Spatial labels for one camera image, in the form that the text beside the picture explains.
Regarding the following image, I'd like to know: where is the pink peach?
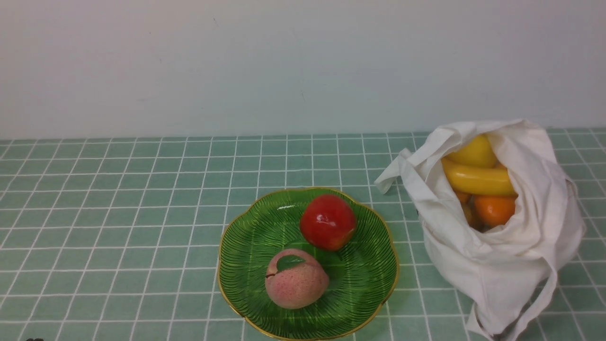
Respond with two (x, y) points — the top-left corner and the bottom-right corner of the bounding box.
(265, 248), (330, 309)

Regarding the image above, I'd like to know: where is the red apple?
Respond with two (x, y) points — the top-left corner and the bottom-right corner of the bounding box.
(299, 194), (357, 251)

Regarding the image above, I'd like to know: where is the orange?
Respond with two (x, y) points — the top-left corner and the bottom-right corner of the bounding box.
(473, 196), (517, 227)

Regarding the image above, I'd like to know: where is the white cloth bag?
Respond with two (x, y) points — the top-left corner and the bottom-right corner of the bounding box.
(374, 119), (585, 341)

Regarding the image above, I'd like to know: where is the green leaf-pattern plate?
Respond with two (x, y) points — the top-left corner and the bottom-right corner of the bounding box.
(217, 187), (400, 341)

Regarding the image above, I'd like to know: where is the yellow banana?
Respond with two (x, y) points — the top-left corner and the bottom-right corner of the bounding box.
(441, 158), (517, 197)

